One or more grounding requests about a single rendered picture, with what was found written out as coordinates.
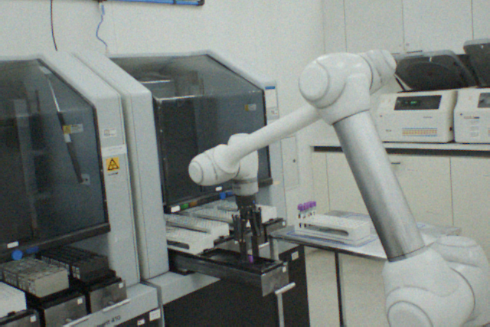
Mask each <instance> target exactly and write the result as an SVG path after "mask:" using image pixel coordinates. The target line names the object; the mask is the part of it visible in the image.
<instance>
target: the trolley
mask: <svg viewBox="0 0 490 327"><path fill-rule="evenodd" d="M323 215H328V216H332V217H343V218H348V219H354V220H359V221H368V222H369V226H370V239H369V240H367V241H363V242H361V243H359V244H347V243H344V242H341V241H337V240H330V239H326V238H321V237H314V236H309V235H305V234H304V235H302V234H296V232H295V225H292V226H290V227H286V228H283V229H279V230H277V231H274V232H272V233H269V234H268V238H269V246H270V256H271V259H272V260H278V261H279V258H278V249H277V241H278V240H280V241H284V242H288V243H292V244H299V245H302V246H307V247H313V248H317V249H321V250H328V251H332V252H335V268H336V278H337V290H338V311H339V323H340V327H347V318H346V306H345V291H344V284H343V272H342V261H341V254H342V253H343V254H347V255H351V256H354V257H361V258H365V259H369V260H376V261H380V262H384V263H385V262H386V261H387V257H386V255H385V252H384V250H383V247H382V246H381V243H380V241H379V239H378V236H377V233H376V231H375V229H374V226H373V224H372V222H371V219H370V216H369V214H361V213H355V212H349V211H339V210H332V211H329V212H327V213H324V214H323ZM416 224H417V226H418V228H419V229H420V233H421V234H422V237H423V239H424V242H425V244H426V247H430V248H431V246H432V245H433V243H434V242H435V241H436V240H438V239H439V238H440V237H444V236H461V232H462V228H461V227H450V226H446V225H444V224H433V223H427V222H421V221H416ZM274 303H275V312H276V327H284V324H283V306H282V296H281V293H280V294H279V295H278V296H274Z"/></svg>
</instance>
